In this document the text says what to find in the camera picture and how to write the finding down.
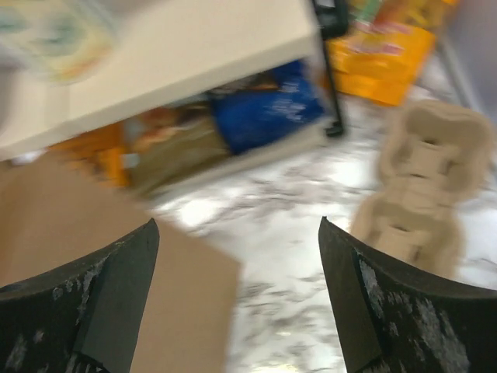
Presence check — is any stack of pulp cup carriers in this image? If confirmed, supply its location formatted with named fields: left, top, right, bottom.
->
left=350, top=99, right=495, bottom=279

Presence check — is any brown paper bag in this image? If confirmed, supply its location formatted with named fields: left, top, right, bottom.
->
left=1, top=155, right=240, bottom=372

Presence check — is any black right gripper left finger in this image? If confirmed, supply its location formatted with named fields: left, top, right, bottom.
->
left=1, top=219, right=159, bottom=372

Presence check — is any blue doritos bag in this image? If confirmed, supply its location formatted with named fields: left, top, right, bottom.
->
left=207, top=60, right=325, bottom=155

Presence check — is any orange kettle chips bag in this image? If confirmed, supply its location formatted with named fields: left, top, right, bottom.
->
left=47, top=122, right=130, bottom=188

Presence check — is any brown snack bag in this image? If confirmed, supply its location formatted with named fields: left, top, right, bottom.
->
left=123, top=99, right=231, bottom=196

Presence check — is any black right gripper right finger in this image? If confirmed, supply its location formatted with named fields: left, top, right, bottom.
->
left=318, top=218, right=496, bottom=373

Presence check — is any black and cream shelf rack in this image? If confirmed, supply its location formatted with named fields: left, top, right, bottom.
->
left=0, top=0, right=350, bottom=164

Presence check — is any yellow snack bag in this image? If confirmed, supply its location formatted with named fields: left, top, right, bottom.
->
left=327, top=0, right=459, bottom=106

